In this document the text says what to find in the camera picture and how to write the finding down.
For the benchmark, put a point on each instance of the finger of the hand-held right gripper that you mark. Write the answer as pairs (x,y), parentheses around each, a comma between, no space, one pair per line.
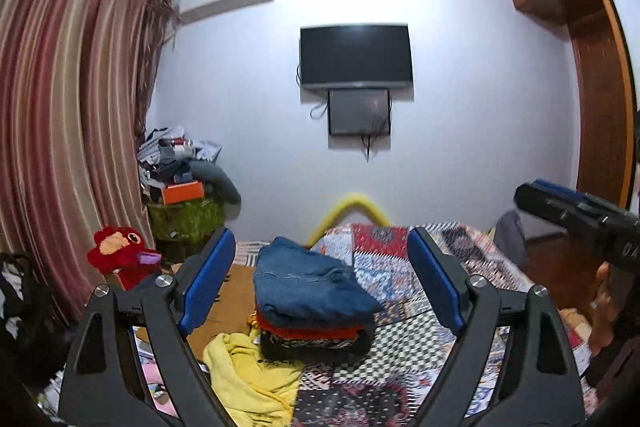
(560,191)
(542,207)

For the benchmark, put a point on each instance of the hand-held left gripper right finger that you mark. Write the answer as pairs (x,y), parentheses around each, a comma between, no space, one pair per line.
(435,277)

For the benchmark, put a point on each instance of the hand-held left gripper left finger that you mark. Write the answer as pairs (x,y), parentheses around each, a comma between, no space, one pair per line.
(207,277)

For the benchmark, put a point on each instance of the blue jeans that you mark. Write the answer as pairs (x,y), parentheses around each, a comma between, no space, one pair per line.
(310,282)

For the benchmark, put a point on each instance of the person's right forearm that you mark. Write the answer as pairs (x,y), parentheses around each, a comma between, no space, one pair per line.
(612,364)

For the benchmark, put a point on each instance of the person's right hand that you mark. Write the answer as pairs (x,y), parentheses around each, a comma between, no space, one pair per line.
(607,307)

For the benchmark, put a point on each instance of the green patterned cloth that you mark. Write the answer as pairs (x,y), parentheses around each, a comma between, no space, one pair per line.
(185,219)

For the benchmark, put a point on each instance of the patchwork quilt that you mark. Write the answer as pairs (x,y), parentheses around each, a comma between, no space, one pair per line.
(400,357)

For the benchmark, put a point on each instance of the orange box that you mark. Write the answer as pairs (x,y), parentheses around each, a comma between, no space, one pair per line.
(182,192)

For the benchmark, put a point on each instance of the red plush toy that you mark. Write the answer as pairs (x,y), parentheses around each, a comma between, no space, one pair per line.
(120,252)

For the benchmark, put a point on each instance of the grey cloth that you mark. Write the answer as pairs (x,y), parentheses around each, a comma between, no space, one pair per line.
(220,179)

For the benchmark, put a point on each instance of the yellow garment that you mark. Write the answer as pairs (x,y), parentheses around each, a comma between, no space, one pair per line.
(250,372)

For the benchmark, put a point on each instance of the yellow foam tube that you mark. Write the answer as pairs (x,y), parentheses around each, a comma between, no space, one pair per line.
(350,201)

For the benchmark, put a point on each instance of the orange red garment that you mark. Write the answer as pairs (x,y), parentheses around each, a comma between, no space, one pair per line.
(310,332)

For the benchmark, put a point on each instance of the pile of papers and clutter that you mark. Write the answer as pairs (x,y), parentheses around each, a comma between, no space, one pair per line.
(165,152)

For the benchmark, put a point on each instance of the black patterned garment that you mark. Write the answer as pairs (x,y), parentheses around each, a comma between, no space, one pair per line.
(320,349)

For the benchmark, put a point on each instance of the wooden wardrobe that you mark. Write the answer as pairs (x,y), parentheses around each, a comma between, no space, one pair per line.
(600,57)

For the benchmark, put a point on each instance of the black bag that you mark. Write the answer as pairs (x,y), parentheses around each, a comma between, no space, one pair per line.
(22,307)

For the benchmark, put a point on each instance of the striped curtain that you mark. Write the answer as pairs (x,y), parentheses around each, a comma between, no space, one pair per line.
(65,132)

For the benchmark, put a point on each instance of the small black wall screen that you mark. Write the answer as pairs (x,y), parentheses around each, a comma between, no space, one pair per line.
(359,112)

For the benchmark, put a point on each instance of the black wall television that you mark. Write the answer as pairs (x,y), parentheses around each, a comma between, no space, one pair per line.
(355,54)

